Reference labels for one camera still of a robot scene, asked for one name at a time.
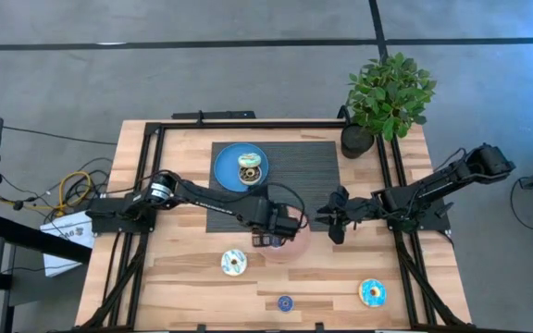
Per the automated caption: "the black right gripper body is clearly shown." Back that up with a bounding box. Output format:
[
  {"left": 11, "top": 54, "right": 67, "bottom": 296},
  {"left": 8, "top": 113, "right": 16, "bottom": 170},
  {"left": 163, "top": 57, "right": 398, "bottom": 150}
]
[{"left": 328, "top": 184, "right": 378, "bottom": 245}]

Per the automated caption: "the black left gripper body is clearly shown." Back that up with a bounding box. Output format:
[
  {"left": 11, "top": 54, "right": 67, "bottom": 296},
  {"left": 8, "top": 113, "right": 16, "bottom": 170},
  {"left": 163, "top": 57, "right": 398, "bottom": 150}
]
[{"left": 250, "top": 197, "right": 305, "bottom": 240}]

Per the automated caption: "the large white teal-drizzled donut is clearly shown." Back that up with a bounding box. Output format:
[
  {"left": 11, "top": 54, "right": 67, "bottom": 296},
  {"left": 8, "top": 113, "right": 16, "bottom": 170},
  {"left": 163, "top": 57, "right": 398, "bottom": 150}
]
[{"left": 220, "top": 249, "right": 248, "bottom": 278}]

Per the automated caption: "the large chocolate donut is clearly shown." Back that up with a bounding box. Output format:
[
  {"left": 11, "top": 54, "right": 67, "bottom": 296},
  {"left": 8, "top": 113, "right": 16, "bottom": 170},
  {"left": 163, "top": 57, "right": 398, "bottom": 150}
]
[{"left": 238, "top": 165, "right": 263, "bottom": 187}]

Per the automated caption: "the large blue donut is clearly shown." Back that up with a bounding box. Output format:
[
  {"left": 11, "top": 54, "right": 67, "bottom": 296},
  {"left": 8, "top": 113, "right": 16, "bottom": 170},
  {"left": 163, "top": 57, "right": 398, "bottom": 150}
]
[{"left": 357, "top": 278, "right": 388, "bottom": 308}]

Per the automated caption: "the pink plate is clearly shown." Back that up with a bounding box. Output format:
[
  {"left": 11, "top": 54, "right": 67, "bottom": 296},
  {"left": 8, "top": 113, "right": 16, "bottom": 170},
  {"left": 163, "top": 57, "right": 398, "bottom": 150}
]
[{"left": 257, "top": 206, "right": 313, "bottom": 265}]

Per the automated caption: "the dark grey woven placemat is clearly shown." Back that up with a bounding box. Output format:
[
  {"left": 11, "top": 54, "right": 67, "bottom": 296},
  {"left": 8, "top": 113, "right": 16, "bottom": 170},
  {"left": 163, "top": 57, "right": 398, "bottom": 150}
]
[{"left": 205, "top": 141, "right": 347, "bottom": 233}]

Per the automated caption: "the blue plate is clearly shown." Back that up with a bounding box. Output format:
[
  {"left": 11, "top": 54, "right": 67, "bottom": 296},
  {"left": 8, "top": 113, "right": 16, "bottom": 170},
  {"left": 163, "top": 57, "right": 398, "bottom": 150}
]
[{"left": 213, "top": 142, "right": 270, "bottom": 193}]

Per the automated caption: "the black plant pot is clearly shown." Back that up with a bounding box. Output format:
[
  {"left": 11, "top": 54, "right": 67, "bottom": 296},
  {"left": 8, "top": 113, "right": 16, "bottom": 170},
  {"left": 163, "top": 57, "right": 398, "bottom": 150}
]
[{"left": 340, "top": 122, "right": 377, "bottom": 160}]

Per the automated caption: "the black bar-shaped device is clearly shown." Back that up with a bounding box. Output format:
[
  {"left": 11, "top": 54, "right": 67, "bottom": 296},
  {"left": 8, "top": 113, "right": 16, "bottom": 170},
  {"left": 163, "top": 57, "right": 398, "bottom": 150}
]
[{"left": 171, "top": 109, "right": 257, "bottom": 120}]

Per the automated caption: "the green leafy plant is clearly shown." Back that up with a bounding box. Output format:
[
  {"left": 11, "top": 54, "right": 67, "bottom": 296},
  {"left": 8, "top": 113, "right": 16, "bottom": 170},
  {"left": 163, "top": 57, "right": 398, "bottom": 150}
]
[{"left": 345, "top": 51, "right": 438, "bottom": 142}]

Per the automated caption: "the white printed paper box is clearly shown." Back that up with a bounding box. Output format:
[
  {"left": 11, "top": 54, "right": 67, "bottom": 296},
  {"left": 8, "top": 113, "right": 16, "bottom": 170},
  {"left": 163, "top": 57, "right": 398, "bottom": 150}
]
[{"left": 39, "top": 211, "right": 96, "bottom": 278}]

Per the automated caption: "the black diagonal beam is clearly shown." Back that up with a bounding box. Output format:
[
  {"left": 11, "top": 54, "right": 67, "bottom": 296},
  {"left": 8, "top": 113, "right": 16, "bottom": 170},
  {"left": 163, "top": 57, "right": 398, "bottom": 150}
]
[{"left": 0, "top": 213, "right": 93, "bottom": 265}]

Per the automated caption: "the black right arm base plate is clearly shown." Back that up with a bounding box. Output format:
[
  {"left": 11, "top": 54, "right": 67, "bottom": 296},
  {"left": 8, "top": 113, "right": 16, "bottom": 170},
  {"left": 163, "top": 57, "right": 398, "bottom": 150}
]
[{"left": 383, "top": 192, "right": 455, "bottom": 233}]

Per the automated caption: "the black aluminium table frame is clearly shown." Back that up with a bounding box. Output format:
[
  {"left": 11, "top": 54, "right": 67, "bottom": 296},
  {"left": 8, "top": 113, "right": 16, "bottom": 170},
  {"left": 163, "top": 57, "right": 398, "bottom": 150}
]
[{"left": 74, "top": 118, "right": 476, "bottom": 333}]

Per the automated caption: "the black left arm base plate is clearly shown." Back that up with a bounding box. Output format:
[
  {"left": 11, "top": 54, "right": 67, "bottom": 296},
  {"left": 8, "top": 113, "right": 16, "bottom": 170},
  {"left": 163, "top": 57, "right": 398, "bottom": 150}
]
[{"left": 84, "top": 198, "right": 156, "bottom": 234}]

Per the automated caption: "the yellow cable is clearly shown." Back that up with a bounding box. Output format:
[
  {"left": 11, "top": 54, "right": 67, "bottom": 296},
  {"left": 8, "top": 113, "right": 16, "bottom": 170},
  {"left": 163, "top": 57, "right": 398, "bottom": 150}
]
[{"left": 56, "top": 169, "right": 93, "bottom": 216}]

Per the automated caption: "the thin black floor cable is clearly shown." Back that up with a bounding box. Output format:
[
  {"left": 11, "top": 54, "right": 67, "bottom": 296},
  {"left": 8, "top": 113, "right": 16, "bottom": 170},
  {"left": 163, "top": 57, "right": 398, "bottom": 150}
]
[{"left": 2, "top": 125, "right": 118, "bottom": 146}]

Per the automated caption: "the black cable bundle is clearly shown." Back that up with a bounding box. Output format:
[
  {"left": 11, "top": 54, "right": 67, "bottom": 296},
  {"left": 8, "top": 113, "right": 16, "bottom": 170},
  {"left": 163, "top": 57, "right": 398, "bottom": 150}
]
[{"left": 0, "top": 156, "right": 115, "bottom": 218}]

